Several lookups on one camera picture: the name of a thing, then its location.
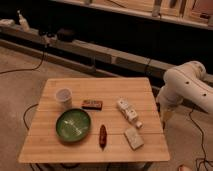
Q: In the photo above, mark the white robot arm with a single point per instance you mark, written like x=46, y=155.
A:
x=184, y=82

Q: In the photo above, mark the small dark rectangular box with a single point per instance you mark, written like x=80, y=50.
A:
x=92, y=104

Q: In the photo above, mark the wooden table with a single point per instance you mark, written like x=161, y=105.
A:
x=42, y=145

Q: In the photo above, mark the brown sausage-shaped object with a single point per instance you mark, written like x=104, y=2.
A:
x=103, y=137

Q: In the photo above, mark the green round bowl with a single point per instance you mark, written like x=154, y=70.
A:
x=73, y=125

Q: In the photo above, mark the white sponge block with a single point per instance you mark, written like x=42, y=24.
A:
x=134, y=138

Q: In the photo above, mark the black round object on ledge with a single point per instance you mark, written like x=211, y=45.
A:
x=66, y=35

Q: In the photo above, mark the white spray bottle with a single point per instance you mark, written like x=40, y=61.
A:
x=23, y=22

